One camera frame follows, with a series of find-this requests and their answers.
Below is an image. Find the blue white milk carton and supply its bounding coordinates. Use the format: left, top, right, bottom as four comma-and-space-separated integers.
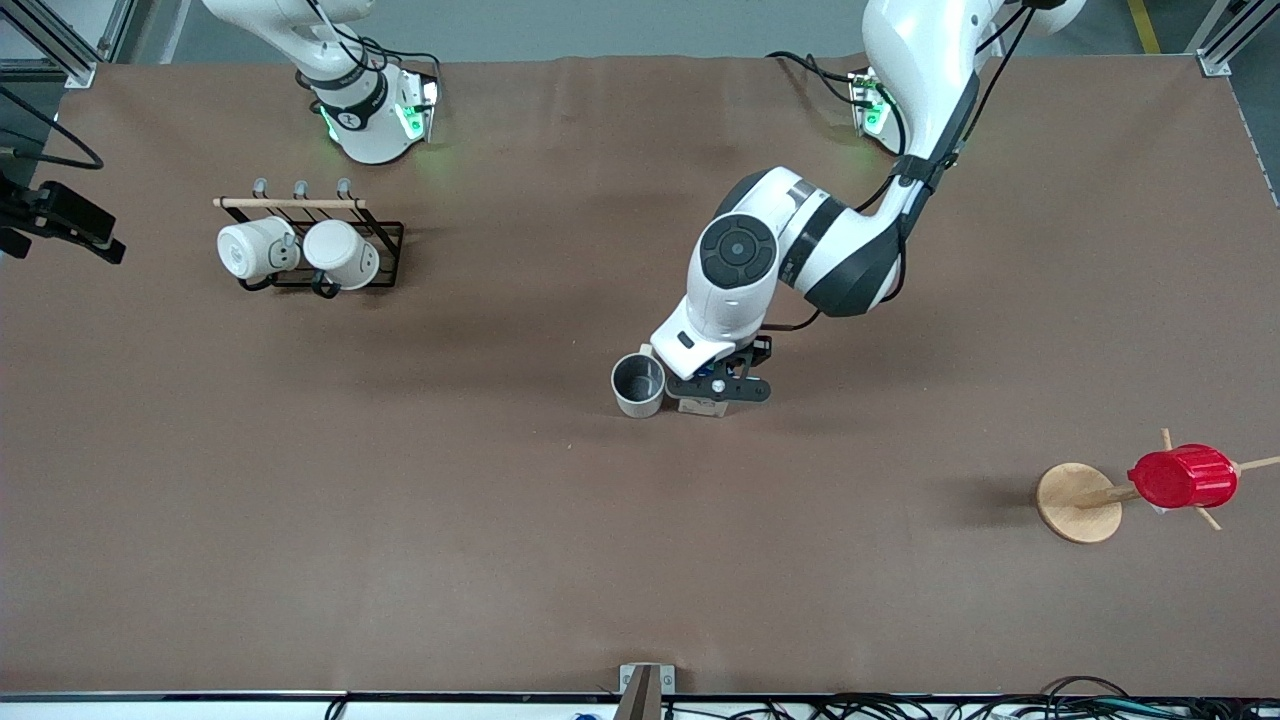
678, 362, 731, 419

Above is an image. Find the grey metal cup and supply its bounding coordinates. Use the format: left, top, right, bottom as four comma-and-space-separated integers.
611, 343, 668, 419

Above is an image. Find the wooden cup tree stand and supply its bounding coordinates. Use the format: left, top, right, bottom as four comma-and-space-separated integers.
1036, 428, 1280, 545

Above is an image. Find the red plastic cup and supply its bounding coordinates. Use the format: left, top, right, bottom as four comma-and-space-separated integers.
1128, 444, 1240, 511

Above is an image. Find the white mug with smiley face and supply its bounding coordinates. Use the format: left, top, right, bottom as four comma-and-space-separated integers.
217, 216, 301, 293

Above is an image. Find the large table cover sheet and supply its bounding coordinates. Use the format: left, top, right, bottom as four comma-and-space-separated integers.
0, 54, 1280, 697

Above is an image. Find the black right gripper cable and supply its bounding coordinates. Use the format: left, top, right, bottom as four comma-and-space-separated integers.
0, 86, 105, 171

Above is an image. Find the aluminium frame post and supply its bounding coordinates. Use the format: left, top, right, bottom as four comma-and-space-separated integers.
0, 0, 137, 90
1188, 0, 1280, 78

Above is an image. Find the plain white mug black handle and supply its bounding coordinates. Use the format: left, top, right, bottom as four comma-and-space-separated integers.
303, 220, 382, 300

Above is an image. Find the grey metal table bracket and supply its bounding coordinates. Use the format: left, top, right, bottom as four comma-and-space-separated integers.
617, 662, 677, 720

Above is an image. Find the black wire mug rack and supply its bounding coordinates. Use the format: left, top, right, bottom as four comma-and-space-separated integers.
213, 196, 406, 293

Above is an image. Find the black cable bundle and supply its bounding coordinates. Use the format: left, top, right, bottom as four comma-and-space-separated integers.
800, 692, 1006, 720

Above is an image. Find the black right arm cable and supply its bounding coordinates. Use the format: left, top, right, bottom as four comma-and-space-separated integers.
300, 0, 444, 101

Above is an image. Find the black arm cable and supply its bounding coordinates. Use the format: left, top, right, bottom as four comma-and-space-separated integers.
765, 0, 1047, 332
300, 0, 444, 101

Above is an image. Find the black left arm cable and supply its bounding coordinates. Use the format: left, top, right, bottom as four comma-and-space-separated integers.
765, 0, 1047, 332

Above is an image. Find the black cable loop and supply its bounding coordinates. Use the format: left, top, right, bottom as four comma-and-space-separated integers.
1038, 675, 1137, 707

